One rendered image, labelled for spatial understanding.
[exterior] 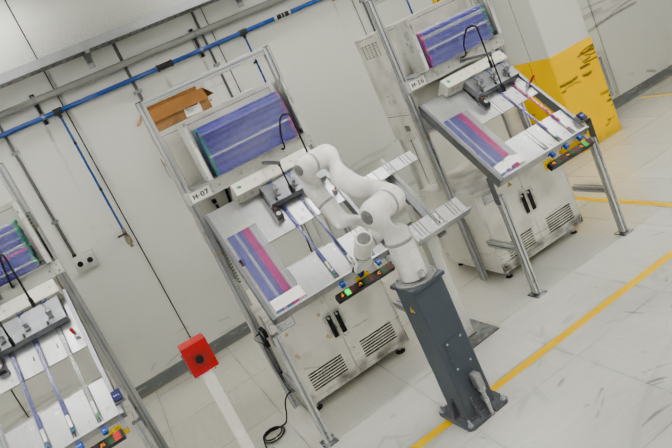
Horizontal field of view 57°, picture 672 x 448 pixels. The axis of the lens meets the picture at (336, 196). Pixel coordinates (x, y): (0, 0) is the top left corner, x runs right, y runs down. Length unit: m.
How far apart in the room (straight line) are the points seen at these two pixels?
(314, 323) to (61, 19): 2.77
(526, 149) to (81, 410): 2.64
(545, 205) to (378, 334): 1.37
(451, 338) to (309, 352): 0.94
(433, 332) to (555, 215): 1.70
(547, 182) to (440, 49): 1.08
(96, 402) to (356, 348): 1.38
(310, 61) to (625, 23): 3.48
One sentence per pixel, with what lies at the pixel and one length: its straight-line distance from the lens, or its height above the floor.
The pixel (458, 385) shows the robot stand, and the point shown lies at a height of 0.20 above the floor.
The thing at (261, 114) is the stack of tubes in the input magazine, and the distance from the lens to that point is 3.37.
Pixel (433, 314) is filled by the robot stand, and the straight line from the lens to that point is 2.74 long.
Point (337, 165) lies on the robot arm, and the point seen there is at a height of 1.28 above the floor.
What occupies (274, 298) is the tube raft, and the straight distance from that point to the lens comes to 3.04.
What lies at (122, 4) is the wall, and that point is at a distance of 4.89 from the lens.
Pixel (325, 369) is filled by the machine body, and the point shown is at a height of 0.20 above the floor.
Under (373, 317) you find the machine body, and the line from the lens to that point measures 3.56.
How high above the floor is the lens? 1.76
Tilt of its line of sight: 13 degrees down
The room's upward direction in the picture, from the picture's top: 25 degrees counter-clockwise
